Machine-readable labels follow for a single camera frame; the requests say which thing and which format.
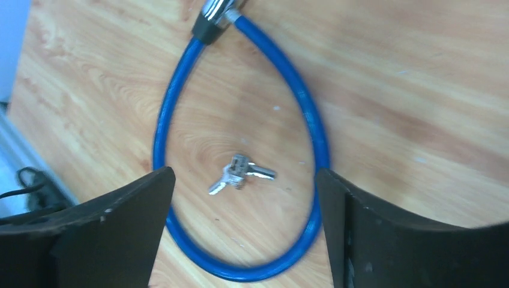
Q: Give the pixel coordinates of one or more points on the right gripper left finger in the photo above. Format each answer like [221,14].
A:
[109,241]

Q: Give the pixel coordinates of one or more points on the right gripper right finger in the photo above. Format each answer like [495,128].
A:
[374,243]

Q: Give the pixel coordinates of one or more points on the blue cable lock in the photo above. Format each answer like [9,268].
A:
[213,19]

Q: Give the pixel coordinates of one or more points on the silver small padlock keys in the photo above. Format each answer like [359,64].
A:
[237,171]

